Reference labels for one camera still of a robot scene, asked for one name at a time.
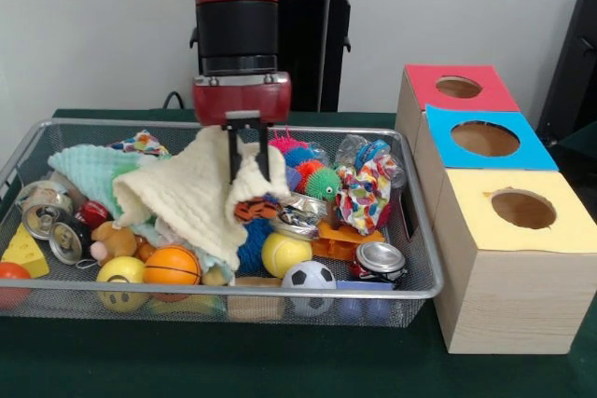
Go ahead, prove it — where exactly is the orange toy basketball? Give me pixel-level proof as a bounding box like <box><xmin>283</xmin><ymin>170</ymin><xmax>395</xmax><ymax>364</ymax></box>
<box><xmin>144</xmin><ymin>245</ymin><xmax>202</xmax><ymax>287</ymax></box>

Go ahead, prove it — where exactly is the mint green cloth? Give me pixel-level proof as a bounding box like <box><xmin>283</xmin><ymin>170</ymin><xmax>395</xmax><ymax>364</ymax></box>
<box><xmin>49</xmin><ymin>144</ymin><xmax>164</xmax><ymax>231</ymax></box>

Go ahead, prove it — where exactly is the clear mesh bin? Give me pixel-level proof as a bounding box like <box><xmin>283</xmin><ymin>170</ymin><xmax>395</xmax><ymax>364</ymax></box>
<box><xmin>0</xmin><ymin>118</ymin><xmax>444</xmax><ymax>329</ymax></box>

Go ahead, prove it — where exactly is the black and white soccer ball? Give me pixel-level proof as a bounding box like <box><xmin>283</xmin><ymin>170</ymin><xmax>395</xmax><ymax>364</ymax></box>
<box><xmin>281</xmin><ymin>260</ymin><xmax>338</xmax><ymax>318</ymax></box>

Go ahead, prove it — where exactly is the yellow smiley ball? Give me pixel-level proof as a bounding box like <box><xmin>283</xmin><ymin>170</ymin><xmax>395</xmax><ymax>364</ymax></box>
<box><xmin>94</xmin><ymin>254</ymin><xmax>148</xmax><ymax>313</ymax></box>

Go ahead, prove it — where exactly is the multicolour patterned cloth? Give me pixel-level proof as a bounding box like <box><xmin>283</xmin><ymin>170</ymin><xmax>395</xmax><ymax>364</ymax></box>
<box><xmin>334</xmin><ymin>154</ymin><xmax>400</xmax><ymax>236</ymax></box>

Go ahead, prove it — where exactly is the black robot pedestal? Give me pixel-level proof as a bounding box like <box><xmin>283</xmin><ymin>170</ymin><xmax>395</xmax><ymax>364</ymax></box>
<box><xmin>190</xmin><ymin>0</ymin><xmax>374</xmax><ymax>112</ymax></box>

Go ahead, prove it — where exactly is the silver drink can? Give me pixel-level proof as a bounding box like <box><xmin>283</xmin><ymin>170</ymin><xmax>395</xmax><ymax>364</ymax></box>
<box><xmin>17</xmin><ymin>179</ymin><xmax>76</xmax><ymax>240</ymax></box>

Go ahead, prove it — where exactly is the black monitor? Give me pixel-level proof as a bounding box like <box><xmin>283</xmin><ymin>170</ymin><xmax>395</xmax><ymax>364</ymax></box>
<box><xmin>536</xmin><ymin>0</ymin><xmax>597</xmax><ymax>161</ymax></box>

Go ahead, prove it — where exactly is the wooden box with three holes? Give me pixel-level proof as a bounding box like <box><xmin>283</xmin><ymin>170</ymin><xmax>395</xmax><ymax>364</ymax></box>
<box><xmin>395</xmin><ymin>64</ymin><xmax>597</xmax><ymax>355</ymax></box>

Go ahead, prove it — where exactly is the yellow cheese wedge toy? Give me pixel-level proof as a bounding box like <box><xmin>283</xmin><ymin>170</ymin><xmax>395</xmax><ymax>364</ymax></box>
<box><xmin>0</xmin><ymin>223</ymin><xmax>50</xmax><ymax>280</ymax></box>

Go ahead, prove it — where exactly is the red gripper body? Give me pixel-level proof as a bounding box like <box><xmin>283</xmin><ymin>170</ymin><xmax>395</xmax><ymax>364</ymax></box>
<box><xmin>192</xmin><ymin>72</ymin><xmax>292</xmax><ymax>129</ymax></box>

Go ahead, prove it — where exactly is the yellow tennis ball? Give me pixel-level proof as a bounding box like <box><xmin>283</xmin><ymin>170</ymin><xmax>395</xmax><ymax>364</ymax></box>
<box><xmin>261</xmin><ymin>232</ymin><xmax>314</xmax><ymax>278</ymax></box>

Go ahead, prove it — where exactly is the crushed red drink can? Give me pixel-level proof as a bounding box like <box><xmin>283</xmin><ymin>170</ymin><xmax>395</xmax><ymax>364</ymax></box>
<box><xmin>349</xmin><ymin>241</ymin><xmax>409</xmax><ymax>285</ymax></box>

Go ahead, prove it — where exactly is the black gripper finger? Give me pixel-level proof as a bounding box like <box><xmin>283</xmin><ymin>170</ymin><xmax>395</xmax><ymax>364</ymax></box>
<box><xmin>228</xmin><ymin>120</ymin><xmax>242</xmax><ymax>185</ymax></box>
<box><xmin>257</xmin><ymin>120</ymin><xmax>271</xmax><ymax>181</ymax></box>

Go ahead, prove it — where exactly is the cream knitted cloth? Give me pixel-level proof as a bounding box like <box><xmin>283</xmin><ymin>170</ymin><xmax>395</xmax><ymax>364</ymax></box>
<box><xmin>112</xmin><ymin>126</ymin><xmax>292</xmax><ymax>270</ymax></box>

